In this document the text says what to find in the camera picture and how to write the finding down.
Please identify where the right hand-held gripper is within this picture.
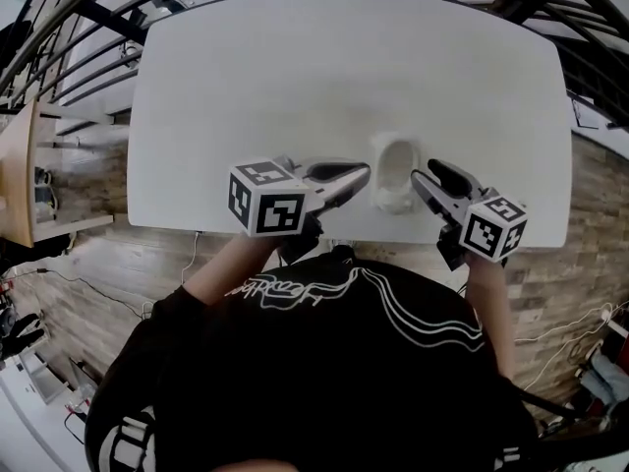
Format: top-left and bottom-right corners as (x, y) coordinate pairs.
(409, 157), (529, 271)

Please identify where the wooden table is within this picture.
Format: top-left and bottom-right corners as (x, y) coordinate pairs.
(0, 97), (115, 250)

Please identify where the white notebook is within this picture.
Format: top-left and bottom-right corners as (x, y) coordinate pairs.
(571, 96), (601, 131)

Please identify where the thin black cable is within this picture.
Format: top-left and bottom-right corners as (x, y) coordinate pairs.
(8, 265), (148, 320)

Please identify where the white table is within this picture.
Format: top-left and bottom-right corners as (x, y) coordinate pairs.
(126, 0), (575, 251)

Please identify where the long white cable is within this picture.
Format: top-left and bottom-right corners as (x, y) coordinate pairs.
(512, 299), (629, 393)

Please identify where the person's left forearm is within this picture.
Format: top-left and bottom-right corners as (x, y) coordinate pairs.
(183, 232), (282, 308)

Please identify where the thick black cable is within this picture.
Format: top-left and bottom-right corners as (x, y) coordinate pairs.
(510, 383), (582, 421)

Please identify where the black metal railing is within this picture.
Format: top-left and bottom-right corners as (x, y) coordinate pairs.
(0, 0), (629, 133)

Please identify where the white charger cable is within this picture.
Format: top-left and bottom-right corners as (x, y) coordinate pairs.
(179, 230), (203, 285)

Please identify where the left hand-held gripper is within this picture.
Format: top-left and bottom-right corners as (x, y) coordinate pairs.
(227, 153), (372, 265)

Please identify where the person's right forearm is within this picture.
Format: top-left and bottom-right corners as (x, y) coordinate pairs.
(463, 252), (518, 381)

